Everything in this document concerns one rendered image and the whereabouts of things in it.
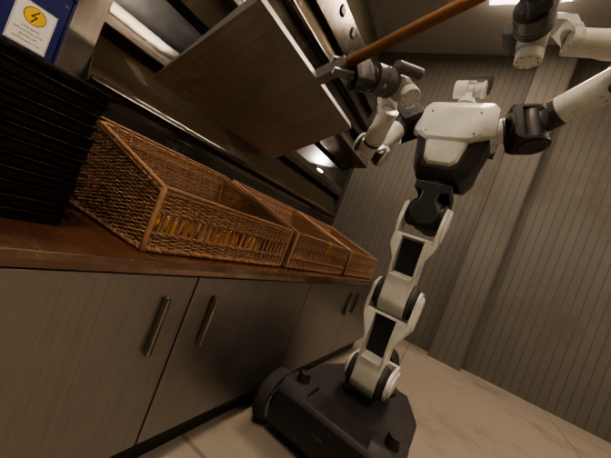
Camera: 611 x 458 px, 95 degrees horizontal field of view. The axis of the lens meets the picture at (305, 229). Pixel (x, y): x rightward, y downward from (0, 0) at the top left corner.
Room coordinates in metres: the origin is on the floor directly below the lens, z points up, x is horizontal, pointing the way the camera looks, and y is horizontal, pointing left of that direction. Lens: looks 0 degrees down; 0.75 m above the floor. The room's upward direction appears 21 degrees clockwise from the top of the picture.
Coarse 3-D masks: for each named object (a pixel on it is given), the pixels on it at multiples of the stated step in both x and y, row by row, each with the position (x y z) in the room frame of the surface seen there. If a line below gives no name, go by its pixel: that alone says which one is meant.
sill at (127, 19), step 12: (108, 12) 0.82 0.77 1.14; (120, 12) 0.84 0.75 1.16; (132, 24) 0.87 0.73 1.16; (144, 36) 0.91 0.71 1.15; (156, 36) 0.93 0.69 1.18; (156, 48) 0.95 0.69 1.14; (168, 48) 0.97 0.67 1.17; (300, 156) 1.76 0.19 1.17; (312, 168) 1.91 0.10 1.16; (324, 180) 2.08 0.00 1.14
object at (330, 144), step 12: (192, 0) 0.99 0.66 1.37; (204, 0) 0.98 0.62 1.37; (216, 0) 0.97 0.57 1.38; (228, 0) 0.96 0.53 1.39; (204, 12) 1.03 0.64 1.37; (216, 12) 1.02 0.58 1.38; (228, 12) 1.01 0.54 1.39; (324, 144) 1.99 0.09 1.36; (336, 144) 1.95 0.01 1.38; (348, 144) 1.91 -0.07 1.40; (336, 156) 2.16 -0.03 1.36; (348, 156) 2.11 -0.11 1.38; (360, 156) 2.12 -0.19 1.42
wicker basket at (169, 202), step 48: (96, 144) 0.78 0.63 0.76; (144, 144) 0.97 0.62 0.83; (96, 192) 0.74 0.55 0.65; (144, 192) 0.64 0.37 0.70; (192, 192) 1.16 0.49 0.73; (240, 192) 1.23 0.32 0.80; (144, 240) 0.60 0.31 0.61; (192, 240) 0.70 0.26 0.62; (240, 240) 0.85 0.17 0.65; (288, 240) 1.07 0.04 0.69
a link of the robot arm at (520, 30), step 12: (528, 0) 0.61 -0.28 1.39; (540, 0) 0.60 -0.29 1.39; (552, 0) 0.60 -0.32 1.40; (516, 12) 0.69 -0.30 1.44; (528, 12) 0.64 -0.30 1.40; (540, 12) 0.64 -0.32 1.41; (552, 12) 0.65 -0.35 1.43; (516, 24) 0.69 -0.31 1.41; (528, 24) 0.67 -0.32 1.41; (540, 24) 0.67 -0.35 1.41
